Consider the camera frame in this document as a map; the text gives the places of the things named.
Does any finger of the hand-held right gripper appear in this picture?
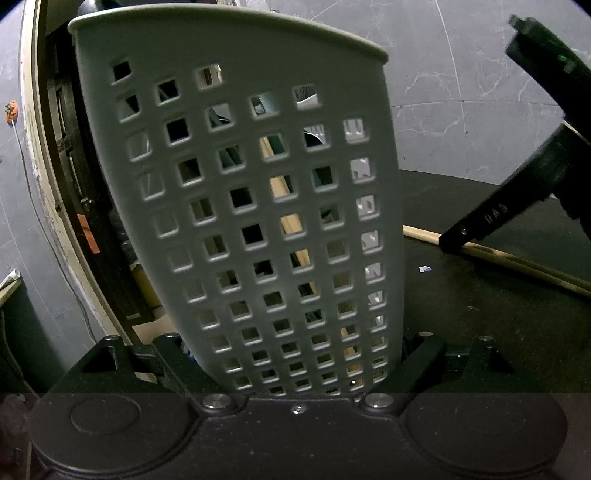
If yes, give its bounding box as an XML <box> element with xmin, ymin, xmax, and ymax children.
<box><xmin>438</xmin><ymin>122</ymin><xmax>579</xmax><ymax>256</ymax></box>

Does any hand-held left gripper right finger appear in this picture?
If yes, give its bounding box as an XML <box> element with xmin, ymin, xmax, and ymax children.
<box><xmin>360</xmin><ymin>332</ymin><xmax>550</xmax><ymax>410</ymax></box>

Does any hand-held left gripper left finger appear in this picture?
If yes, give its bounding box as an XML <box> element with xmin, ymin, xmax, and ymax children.
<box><xmin>51</xmin><ymin>333</ymin><xmax>245</xmax><ymax>411</ymax></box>

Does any grey perforated utensil basket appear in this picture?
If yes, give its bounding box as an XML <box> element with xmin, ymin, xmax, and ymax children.
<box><xmin>68</xmin><ymin>8</ymin><xmax>402</xmax><ymax>398</ymax></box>

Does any yellow plastic container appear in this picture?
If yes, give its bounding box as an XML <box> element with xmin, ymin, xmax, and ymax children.
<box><xmin>131</xmin><ymin>262</ymin><xmax>163</xmax><ymax>309</ymax></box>

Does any side counter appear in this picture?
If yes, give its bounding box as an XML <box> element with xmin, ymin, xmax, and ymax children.
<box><xmin>0</xmin><ymin>272</ymin><xmax>23</xmax><ymax>302</ymax></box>

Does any dark wooden door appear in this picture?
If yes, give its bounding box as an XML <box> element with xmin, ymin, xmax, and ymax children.
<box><xmin>44</xmin><ymin>28</ymin><xmax>140</xmax><ymax>325</ymax></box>

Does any thin wall cable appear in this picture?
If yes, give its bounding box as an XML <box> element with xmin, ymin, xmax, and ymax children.
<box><xmin>13</xmin><ymin>122</ymin><xmax>96</xmax><ymax>334</ymax></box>

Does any pale door frame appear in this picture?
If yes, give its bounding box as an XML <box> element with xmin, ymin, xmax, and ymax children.
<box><xmin>18</xmin><ymin>0</ymin><xmax>135</xmax><ymax>339</ymax></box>

